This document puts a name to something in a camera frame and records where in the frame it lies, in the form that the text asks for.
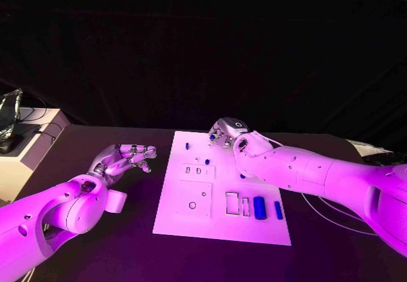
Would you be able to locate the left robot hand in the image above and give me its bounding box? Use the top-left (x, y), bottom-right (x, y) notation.
top-left (86, 144), bottom-right (157, 190)

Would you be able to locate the white task board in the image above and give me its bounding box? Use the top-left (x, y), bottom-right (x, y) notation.
top-left (151, 130), bottom-right (293, 246)

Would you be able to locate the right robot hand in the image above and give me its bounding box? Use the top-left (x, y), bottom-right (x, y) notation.
top-left (207, 117), bottom-right (255, 149)

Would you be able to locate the silver foil bag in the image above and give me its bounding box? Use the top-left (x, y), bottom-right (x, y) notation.
top-left (0, 88), bottom-right (23, 143)

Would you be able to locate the black cable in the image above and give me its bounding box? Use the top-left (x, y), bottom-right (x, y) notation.
top-left (17, 95), bottom-right (47, 123)
top-left (13, 122), bottom-right (62, 142)

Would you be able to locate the white desk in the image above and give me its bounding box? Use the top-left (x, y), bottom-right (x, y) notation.
top-left (0, 107), bottom-right (70, 204)

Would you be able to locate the black computer mouse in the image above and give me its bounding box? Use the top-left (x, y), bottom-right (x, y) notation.
top-left (0, 135), bottom-right (24, 155)

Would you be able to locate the thick blue cylinder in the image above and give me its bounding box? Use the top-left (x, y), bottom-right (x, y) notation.
top-left (252, 196), bottom-right (267, 220)

